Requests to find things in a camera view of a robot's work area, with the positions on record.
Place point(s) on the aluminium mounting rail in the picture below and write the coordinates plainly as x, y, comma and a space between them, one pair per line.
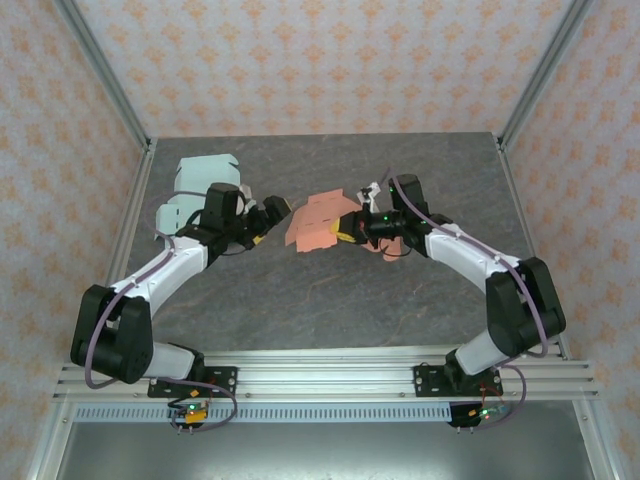
325, 375

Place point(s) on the pink paper box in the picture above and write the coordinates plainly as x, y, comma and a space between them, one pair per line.
315, 225

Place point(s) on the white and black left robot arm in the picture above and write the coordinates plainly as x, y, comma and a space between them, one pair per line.
165, 270

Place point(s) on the aluminium frame post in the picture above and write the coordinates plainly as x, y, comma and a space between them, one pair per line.
547, 65
102, 65

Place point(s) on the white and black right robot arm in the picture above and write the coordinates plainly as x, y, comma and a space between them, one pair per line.
465, 255

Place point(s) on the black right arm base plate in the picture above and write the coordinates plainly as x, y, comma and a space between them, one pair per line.
425, 380

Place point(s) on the aluminium table side rail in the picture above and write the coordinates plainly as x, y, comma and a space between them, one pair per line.
143, 170
510, 170

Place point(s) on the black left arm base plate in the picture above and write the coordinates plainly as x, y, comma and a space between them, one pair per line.
225, 380

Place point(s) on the light blue paper box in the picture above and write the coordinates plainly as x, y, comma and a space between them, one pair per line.
205, 172

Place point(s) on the grey metal sheet panel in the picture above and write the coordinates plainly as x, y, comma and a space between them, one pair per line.
320, 450

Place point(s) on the aluminium frame bar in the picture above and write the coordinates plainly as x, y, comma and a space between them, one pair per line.
50, 445
595, 445

